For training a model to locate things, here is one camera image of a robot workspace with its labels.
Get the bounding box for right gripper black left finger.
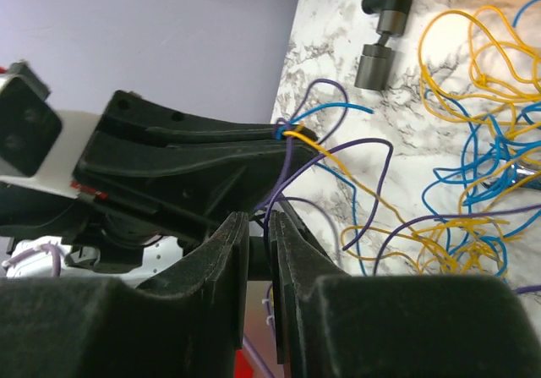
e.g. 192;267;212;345
1;212;249;377

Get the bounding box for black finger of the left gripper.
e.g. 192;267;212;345
95;89;320;151

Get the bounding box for purple wire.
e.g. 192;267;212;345
253;78;541;294

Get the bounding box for blue yellow wires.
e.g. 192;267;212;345
274;0;541;277

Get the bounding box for small open-end wrench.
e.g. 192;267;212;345
506;165;540;191

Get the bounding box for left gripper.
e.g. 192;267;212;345
0;139;320;276

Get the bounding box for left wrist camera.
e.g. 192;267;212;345
0;60;102;200

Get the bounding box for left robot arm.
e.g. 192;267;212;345
1;90;315;274

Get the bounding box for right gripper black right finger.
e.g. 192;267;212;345
270;212;540;377

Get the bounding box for black T-shaped socket tool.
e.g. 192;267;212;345
354;0;413;91

